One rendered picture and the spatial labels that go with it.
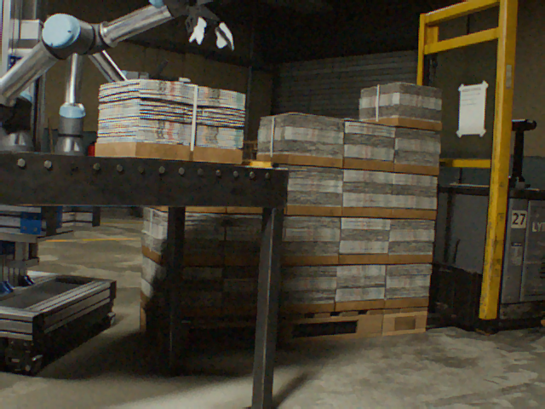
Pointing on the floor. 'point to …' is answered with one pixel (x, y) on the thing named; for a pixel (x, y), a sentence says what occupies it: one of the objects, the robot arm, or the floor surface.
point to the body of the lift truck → (472, 222)
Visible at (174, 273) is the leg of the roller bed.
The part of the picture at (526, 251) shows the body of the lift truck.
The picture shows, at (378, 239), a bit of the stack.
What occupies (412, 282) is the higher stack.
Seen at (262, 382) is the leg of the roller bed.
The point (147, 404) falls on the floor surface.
